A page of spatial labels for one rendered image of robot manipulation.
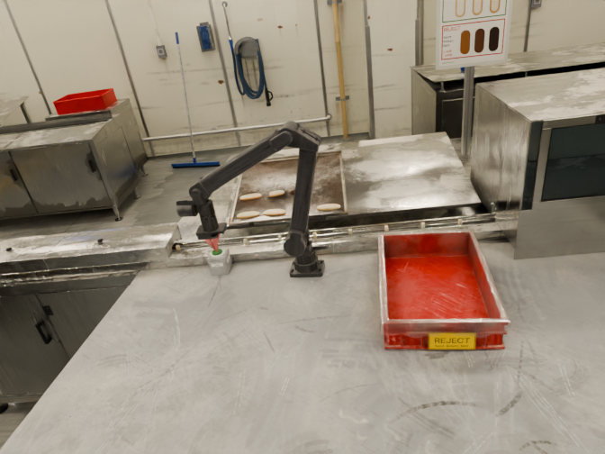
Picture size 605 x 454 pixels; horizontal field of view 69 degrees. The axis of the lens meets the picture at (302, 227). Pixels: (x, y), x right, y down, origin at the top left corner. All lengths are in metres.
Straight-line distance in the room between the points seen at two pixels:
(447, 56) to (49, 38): 4.67
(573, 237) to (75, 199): 3.93
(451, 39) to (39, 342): 2.34
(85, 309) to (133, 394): 0.81
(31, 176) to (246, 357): 3.57
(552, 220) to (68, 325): 1.93
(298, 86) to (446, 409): 4.54
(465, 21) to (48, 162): 3.49
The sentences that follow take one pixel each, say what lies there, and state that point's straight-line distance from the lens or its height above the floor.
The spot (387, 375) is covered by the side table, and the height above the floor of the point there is 0.82.
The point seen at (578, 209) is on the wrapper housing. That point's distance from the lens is 1.66.
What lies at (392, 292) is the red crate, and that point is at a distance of 1.48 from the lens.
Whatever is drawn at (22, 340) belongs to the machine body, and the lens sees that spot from 2.39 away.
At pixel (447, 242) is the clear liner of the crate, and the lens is 1.62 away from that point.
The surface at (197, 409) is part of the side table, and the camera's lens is 1.26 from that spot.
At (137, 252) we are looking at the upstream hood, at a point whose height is 0.91.
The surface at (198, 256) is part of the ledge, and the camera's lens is 1.77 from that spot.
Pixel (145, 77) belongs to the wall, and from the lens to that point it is 5.67.
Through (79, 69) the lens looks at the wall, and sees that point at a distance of 5.97.
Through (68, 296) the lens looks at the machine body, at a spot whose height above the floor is 0.73.
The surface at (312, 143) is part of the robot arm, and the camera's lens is 1.35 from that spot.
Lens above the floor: 1.74
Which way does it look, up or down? 29 degrees down
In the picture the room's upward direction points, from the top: 8 degrees counter-clockwise
